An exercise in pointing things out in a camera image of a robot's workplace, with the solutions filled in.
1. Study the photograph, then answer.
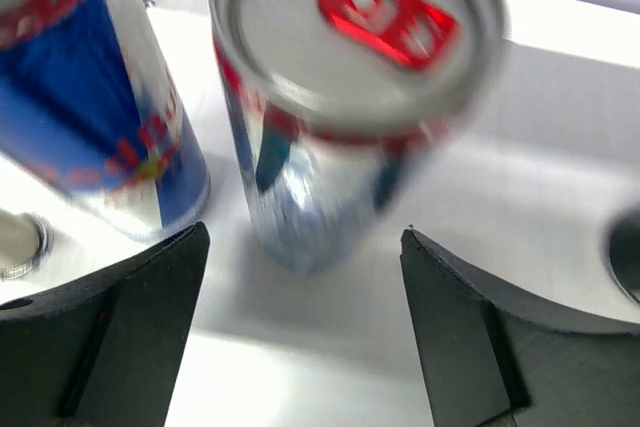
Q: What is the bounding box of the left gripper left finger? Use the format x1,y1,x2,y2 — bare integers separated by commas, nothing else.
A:
1,222,209,426

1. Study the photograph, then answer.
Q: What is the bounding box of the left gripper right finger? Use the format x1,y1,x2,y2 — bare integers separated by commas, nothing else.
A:
400,229,639,426

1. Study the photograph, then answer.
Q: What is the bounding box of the black energy can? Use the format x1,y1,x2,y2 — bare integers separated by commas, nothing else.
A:
603,204,640,304

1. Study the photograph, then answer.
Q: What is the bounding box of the blue red bull can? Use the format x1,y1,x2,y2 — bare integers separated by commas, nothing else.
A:
1,0,210,239

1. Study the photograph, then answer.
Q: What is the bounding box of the white two-tier shelf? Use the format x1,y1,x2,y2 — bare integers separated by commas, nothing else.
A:
0,0,640,427

